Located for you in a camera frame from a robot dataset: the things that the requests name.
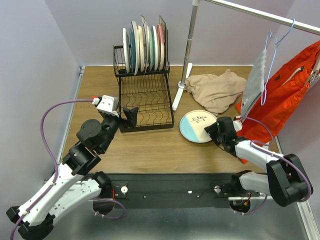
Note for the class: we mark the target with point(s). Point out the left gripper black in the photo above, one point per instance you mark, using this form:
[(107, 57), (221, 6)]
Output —
[(132, 113)]

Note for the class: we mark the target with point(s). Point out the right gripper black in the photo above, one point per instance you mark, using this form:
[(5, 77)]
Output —
[(213, 132)]

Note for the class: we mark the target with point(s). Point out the cream blue leaf plate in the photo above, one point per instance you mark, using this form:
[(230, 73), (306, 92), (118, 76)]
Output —
[(192, 126)]

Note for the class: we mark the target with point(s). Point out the white blue striped plate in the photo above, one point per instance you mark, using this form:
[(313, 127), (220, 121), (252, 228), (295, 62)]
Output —
[(127, 59)]

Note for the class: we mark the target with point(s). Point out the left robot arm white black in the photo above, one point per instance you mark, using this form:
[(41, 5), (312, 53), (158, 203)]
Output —
[(35, 219)]

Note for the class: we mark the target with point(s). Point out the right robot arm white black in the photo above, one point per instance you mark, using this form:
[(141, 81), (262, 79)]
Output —
[(285, 178)]

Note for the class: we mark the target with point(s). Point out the silver clothes rack stand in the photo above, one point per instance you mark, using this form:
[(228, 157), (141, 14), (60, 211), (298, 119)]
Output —
[(187, 66)]

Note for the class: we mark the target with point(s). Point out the beige cloth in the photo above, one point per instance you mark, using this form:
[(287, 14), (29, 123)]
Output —
[(215, 92)]

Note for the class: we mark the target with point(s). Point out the large white black-rimmed plate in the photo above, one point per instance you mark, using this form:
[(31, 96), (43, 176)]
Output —
[(137, 47)]

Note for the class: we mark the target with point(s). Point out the grey cloth on hanger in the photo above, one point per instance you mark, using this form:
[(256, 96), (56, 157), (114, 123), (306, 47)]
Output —
[(254, 85)]

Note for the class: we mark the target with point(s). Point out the teal scalloped plate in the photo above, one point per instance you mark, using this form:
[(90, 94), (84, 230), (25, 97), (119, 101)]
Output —
[(133, 49)]

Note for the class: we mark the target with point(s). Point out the mint green plate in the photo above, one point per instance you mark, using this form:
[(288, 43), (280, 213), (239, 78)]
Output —
[(152, 48)]

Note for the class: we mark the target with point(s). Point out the pink plate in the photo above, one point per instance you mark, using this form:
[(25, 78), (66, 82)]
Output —
[(161, 42)]

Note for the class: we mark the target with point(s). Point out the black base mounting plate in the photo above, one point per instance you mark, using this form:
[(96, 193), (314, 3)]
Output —
[(173, 191)]

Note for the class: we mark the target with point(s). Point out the orange garment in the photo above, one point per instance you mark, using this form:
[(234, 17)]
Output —
[(285, 90)]

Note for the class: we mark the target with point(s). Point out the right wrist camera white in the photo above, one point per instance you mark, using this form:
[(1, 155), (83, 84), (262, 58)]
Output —
[(239, 121)]

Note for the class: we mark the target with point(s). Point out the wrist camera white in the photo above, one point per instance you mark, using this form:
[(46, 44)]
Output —
[(239, 121), (106, 104)]

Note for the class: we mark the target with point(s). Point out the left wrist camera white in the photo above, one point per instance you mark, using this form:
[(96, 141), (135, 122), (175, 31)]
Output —
[(106, 104)]

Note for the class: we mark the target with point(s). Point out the black wire dish rack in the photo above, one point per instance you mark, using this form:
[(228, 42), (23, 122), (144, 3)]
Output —
[(149, 91)]

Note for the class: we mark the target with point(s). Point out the blue wire hanger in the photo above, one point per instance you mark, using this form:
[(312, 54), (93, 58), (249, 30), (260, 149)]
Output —
[(277, 43)]

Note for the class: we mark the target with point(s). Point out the aluminium rail frame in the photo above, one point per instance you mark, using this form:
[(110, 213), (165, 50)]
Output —
[(164, 150)]

